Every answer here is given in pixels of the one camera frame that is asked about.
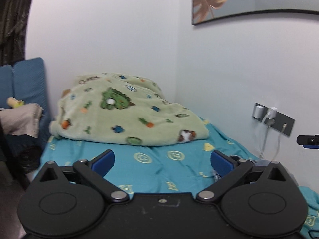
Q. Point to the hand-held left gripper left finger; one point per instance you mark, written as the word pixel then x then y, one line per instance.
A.
pixel 103 161

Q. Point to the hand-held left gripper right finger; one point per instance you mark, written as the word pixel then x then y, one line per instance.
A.
pixel 221 163

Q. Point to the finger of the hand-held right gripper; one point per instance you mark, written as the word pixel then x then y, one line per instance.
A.
pixel 309 140

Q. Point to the blue denim pants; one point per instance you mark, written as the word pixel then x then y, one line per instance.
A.
pixel 259 163

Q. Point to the white charger plug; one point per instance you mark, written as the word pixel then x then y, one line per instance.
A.
pixel 259 112
pixel 272 112

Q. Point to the green printed fleece blanket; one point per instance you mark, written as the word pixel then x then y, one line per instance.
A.
pixel 124 119

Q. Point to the teal printed bed sheet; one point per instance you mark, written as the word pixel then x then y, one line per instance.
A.
pixel 159 169

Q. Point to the beige folded cloth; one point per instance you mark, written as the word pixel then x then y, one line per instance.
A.
pixel 20 119

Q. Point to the beige garment on chair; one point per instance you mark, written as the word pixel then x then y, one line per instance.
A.
pixel 5 154

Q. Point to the yellow plush toy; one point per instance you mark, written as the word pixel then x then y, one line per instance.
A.
pixel 15 102

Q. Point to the large blue headboard cushion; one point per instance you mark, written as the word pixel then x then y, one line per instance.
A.
pixel 30 79

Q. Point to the dark glass door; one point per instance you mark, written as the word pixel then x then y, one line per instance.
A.
pixel 12 22

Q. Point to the grey wall socket panel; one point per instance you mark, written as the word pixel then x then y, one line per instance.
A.
pixel 284 122

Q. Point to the framed wall picture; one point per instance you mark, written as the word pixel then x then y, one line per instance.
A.
pixel 249 0

